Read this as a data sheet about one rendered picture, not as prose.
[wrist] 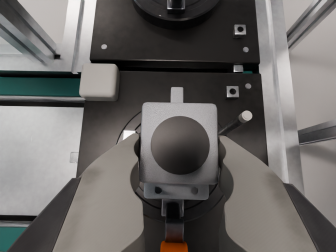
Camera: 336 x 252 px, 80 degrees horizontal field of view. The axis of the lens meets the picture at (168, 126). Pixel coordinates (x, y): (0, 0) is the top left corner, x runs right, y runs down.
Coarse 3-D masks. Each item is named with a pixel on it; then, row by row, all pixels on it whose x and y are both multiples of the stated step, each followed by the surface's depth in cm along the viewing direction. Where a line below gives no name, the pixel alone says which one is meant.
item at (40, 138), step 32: (0, 64) 29; (32, 64) 29; (0, 96) 30; (32, 96) 30; (64, 96) 30; (0, 128) 32; (32, 128) 32; (64, 128) 32; (0, 160) 31; (32, 160) 31; (64, 160) 31; (0, 192) 30; (32, 192) 30; (0, 224) 27
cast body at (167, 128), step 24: (144, 120) 11; (168, 120) 10; (192, 120) 10; (216, 120) 11; (144, 144) 11; (168, 144) 10; (192, 144) 10; (216, 144) 11; (144, 168) 11; (168, 168) 10; (192, 168) 10; (216, 168) 11; (144, 192) 13; (168, 192) 13; (192, 192) 14
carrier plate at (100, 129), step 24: (120, 72) 28; (144, 72) 28; (168, 72) 28; (192, 72) 28; (120, 96) 27; (144, 96) 27; (168, 96) 27; (192, 96) 27; (216, 96) 27; (240, 96) 27; (96, 120) 26; (120, 120) 26; (264, 120) 26; (96, 144) 26; (240, 144) 26; (264, 144) 26; (144, 216) 24; (216, 216) 24; (144, 240) 23; (192, 240) 23; (216, 240) 23
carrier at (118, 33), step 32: (96, 0) 30; (128, 0) 30; (160, 0) 28; (192, 0) 28; (224, 0) 30; (96, 32) 29; (128, 32) 29; (160, 32) 29; (192, 32) 29; (224, 32) 29; (256, 32) 29; (128, 64) 29; (160, 64) 29; (192, 64) 29; (224, 64) 29; (256, 64) 29
